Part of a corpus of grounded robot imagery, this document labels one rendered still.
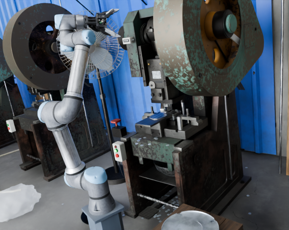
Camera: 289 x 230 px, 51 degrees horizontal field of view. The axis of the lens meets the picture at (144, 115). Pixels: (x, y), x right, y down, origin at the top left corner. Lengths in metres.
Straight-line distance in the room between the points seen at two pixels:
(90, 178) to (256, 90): 1.92
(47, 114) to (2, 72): 3.22
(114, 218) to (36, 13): 2.03
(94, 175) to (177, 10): 0.94
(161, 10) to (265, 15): 1.52
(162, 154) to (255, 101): 1.34
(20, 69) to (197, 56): 1.79
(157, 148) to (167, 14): 0.91
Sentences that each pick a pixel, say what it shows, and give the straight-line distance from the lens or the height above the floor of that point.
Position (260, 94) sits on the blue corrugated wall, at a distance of 3.07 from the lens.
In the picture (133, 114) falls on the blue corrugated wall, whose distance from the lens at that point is 4.05.
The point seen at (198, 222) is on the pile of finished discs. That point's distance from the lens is 1.67.
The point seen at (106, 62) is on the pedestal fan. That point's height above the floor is 1.14.
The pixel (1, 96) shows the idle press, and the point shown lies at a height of 0.73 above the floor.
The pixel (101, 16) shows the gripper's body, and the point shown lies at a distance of 1.71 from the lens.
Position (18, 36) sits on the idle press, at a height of 1.47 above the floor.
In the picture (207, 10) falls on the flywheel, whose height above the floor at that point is 1.42.
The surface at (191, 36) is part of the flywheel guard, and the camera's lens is 1.56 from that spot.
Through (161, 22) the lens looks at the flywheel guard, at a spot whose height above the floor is 1.39.
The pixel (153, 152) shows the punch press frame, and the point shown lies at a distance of 2.09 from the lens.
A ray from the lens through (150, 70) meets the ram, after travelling 2.09.
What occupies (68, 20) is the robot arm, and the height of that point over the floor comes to 1.47.
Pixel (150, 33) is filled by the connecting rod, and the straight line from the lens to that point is 2.05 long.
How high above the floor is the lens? 1.37
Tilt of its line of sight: 16 degrees down
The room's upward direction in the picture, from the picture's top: 9 degrees counter-clockwise
